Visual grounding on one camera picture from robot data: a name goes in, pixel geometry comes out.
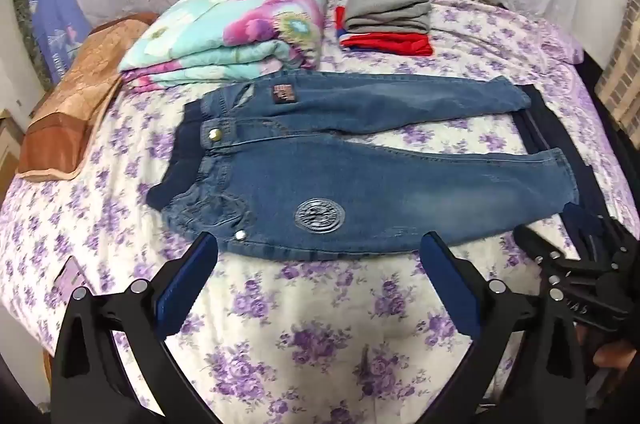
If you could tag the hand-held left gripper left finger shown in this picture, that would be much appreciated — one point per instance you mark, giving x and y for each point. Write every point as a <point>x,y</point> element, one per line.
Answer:
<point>182,284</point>

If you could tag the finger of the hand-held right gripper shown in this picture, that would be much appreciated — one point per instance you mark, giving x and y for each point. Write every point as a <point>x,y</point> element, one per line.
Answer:
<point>531,240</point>
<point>589,226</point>

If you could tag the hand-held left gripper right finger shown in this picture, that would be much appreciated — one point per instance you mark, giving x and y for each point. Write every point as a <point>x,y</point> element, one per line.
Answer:
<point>452,284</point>

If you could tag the blue denim pants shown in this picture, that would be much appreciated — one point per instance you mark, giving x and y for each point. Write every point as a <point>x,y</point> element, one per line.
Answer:
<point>360,174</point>

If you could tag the dark navy pants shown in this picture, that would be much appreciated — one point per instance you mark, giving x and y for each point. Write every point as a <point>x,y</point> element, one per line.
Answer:
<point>565,143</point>

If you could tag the person's right hand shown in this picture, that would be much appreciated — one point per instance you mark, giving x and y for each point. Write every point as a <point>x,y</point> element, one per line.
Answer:
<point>612,356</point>

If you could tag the purple floral bed sheet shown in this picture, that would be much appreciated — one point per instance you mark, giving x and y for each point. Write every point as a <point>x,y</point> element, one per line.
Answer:
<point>310,344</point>

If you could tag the brown satin pillow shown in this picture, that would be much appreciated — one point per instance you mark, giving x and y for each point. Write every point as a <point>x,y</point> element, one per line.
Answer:
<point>75,103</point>

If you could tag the wooden cabinet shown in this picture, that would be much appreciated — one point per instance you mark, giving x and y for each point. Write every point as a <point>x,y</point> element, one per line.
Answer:
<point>9,143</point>

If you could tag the folded red garment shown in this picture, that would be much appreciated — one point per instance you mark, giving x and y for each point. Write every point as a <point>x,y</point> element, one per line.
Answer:
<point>395,43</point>

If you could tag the folded floral quilt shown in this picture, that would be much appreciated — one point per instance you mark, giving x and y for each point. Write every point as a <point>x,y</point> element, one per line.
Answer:
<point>235,23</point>

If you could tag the folded grey garment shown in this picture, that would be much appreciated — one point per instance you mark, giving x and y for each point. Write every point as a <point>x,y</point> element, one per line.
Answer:
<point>387,6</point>

